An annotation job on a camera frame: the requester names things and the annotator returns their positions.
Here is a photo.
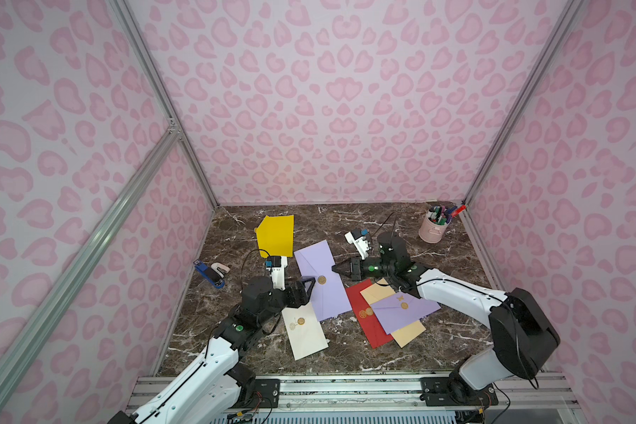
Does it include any yellow envelope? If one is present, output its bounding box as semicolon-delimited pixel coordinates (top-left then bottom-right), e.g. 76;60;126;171
255;216;294;258

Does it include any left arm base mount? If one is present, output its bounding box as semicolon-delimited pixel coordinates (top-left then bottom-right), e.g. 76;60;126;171
213;363;280;409

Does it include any purple envelope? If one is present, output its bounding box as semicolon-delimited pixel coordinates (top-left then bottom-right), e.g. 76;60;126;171
371;293;441;334
294;240;352;322

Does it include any aluminium front rail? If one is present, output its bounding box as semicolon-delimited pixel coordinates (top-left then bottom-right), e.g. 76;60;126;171
121;370;584;424

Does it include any blue stapler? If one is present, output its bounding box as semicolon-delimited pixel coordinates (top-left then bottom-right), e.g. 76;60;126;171
194;260;231;289

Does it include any red envelope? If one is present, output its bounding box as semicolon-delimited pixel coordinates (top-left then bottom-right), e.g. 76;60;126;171
346;279;393;349

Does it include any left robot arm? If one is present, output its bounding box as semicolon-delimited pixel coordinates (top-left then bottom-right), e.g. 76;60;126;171
110;277;316;423

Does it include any pink pen cup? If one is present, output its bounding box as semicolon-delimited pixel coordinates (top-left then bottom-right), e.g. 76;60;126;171
418;212;449;244

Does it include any beige envelope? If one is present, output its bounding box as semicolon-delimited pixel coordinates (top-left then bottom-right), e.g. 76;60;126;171
360;279;426;348

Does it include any white envelope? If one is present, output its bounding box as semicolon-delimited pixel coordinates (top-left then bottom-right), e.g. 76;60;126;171
282;303;328;360

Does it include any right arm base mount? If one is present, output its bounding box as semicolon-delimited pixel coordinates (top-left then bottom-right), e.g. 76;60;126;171
420;376;499;408

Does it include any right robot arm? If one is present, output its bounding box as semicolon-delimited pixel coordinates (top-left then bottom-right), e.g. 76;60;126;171
332;230;561;399

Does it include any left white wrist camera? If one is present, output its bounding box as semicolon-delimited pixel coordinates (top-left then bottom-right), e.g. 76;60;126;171
265;255;288;291

